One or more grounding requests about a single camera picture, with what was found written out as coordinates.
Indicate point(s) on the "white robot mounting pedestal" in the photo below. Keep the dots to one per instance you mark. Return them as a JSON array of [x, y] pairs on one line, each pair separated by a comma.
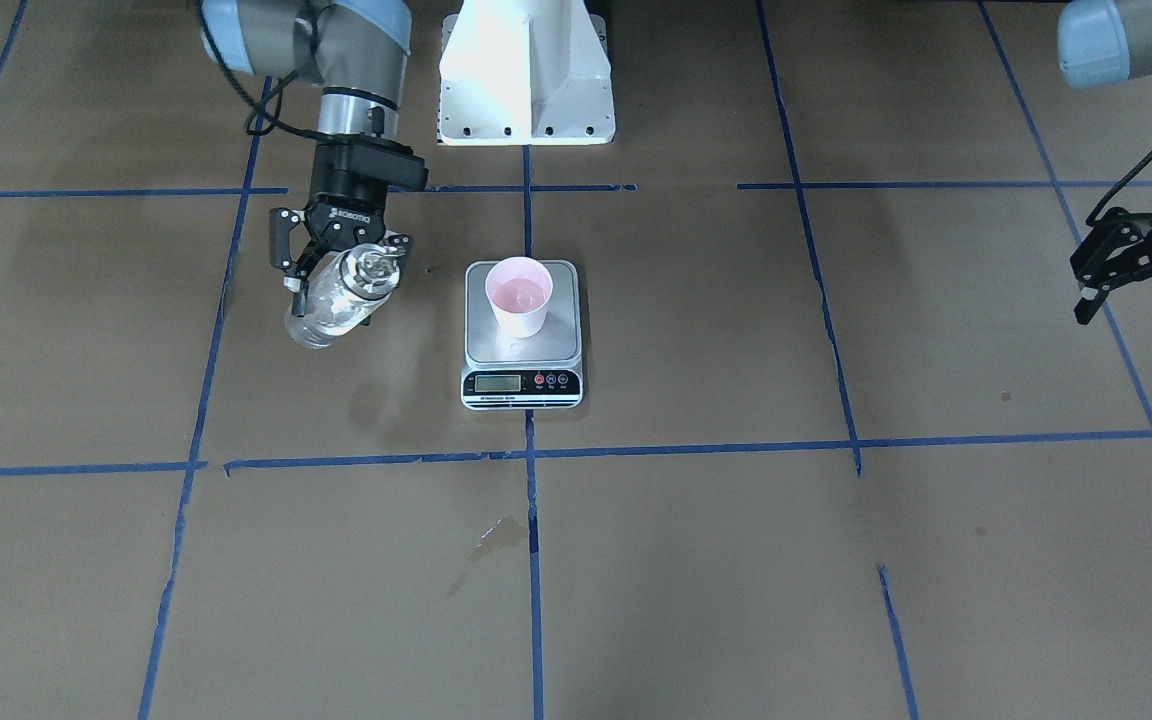
[[526, 73]]

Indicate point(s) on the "pink plastic cup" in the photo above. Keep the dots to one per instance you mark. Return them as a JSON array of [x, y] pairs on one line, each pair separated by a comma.
[[519, 291]]

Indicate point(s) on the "silver digital kitchen scale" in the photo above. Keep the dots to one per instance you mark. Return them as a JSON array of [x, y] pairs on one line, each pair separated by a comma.
[[504, 372]]

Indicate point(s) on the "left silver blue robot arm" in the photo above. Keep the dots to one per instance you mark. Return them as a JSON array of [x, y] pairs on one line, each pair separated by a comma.
[[1108, 43]]

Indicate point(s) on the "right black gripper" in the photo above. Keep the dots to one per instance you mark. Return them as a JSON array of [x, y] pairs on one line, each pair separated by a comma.
[[338, 203]]

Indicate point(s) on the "glass sauce bottle steel cap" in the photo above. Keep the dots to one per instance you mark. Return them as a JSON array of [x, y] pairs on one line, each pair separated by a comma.
[[343, 293]]

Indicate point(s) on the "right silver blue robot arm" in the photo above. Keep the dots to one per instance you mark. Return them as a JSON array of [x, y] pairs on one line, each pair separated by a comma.
[[331, 72]]

